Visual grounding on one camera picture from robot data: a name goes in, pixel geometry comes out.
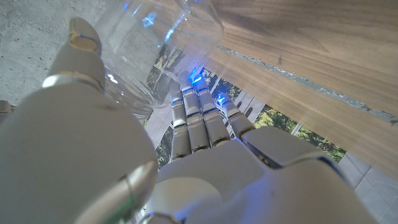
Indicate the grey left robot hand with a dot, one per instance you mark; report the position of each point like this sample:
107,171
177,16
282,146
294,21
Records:
77,155

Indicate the clear glass jar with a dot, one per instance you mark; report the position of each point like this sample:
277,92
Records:
149,40

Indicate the grey tape outline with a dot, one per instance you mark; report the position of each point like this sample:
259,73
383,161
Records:
311,85

